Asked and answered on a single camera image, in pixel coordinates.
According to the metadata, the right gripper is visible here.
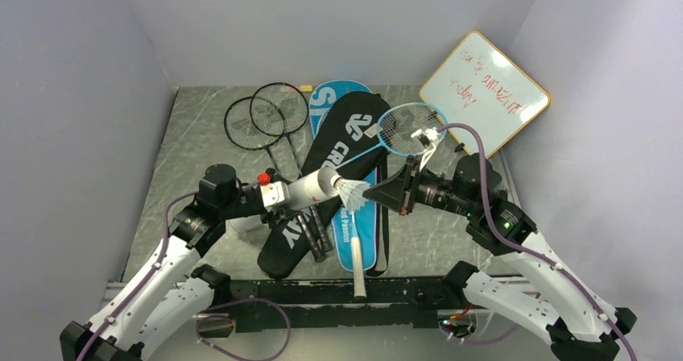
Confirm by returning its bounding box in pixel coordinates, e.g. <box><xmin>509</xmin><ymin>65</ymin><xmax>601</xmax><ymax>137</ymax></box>
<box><xmin>362</xmin><ymin>154</ymin><xmax>478</xmax><ymax>218</ymax></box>

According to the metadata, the white plastic shuttlecock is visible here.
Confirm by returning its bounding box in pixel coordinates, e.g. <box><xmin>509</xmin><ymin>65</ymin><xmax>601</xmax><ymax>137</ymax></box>
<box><xmin>330</xmin><ymin>175</ymin><xmax>371</xmax><ymax>212</ymax></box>

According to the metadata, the white shuttlecock tube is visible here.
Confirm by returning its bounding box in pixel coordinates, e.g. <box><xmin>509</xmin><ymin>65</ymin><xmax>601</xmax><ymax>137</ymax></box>
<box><xmin>285</xmin><ymin>167</ymin><xmax>340</xmax><ymax>210</ymax></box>

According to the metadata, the blue white badminton racket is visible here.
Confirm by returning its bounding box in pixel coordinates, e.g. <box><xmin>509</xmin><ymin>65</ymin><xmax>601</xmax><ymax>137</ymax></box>
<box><xmin>336</xmin><ymin>102</ymin><xmax>446</xmax><ymax>168</ymax></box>

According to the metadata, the black racket cover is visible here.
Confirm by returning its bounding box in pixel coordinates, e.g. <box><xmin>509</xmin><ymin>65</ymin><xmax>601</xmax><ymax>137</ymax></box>
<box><xmin>257</xmin><ymin>91</ymin><xmax>390</xmax><ymax>280</ymax></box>

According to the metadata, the black badminton racket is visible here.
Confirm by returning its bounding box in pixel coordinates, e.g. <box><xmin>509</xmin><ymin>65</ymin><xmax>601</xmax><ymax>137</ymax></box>
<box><xmin>223</xmin><ymin>96</ymin><xmax>328</xmax><ymax>263</ymax></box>
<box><xmin>249</xmin><ymin>82</ymin><xmax>332</xmax><ymax>263</ymax></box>

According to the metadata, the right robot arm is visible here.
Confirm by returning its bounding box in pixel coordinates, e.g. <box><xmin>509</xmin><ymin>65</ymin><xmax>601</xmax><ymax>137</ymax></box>
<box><xmin>364</xmin><ymin>127</ymin><xmax>637</xmax><ymax>360</ymax></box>

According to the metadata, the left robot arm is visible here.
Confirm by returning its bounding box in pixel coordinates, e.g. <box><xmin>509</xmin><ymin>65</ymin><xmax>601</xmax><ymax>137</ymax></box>
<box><xmin>60</xmin><ymin>164</ymin><xmax>293</xmax><ymax>360</ymax></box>

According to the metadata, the blue racket cover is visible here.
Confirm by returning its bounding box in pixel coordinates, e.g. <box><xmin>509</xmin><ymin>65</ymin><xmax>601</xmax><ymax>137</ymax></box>
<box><xmin>308</xmin><ymin>80</ymin><xmax>381</xmax><ymax>272</ymax></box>

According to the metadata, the white dry erase board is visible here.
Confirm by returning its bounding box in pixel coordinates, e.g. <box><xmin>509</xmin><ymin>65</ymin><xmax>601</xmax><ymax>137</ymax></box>
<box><xmin>419</xmin><ymin>31</ymin><xmax>551</xmax><ymax>158</ymax></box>

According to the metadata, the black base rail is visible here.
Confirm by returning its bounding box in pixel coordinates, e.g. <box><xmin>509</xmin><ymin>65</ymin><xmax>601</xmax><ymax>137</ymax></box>
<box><xmin>206</xmin><ymin>276</ymin><xmax>472</xmax><ymax>333</ymax></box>

